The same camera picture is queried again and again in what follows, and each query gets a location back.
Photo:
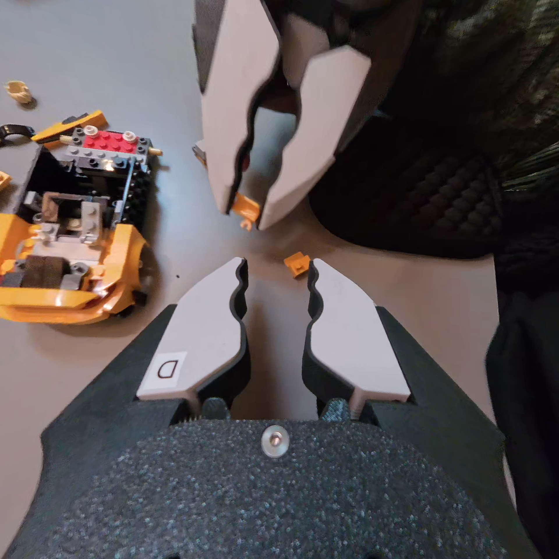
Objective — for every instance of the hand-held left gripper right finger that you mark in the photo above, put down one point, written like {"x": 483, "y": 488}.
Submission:
{"x": 353, "y": 345}

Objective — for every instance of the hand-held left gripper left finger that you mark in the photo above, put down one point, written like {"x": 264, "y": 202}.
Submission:
{"x": 201, "y": 336}

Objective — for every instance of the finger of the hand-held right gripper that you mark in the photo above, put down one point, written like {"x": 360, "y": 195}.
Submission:
{"x": 332, "y": 100}
{"x": 236, "y": 65}

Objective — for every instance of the grey and yellow lego brick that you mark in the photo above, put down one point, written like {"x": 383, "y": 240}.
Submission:
{"x": 198, "y": 153}

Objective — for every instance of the yellow lego corner brick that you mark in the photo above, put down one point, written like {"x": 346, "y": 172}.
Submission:
{"x": 297, "y": 264}

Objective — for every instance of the yellow lego clip piece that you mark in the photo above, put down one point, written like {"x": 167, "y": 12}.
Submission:
{"x": 244, "y": 203}

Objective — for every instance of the yellow lego car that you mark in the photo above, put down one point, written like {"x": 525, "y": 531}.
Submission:
{"x": 109, "y": 144}

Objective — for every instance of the yellow lego side panel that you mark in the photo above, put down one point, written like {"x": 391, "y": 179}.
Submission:
{"x": 83, "y": 122}

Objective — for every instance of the person's right forearm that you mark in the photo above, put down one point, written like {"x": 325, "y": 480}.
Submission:
{"x": 502, "y": 65}

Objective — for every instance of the black curved lego piece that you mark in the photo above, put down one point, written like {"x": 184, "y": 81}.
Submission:
{"x": 17, "y": 129}

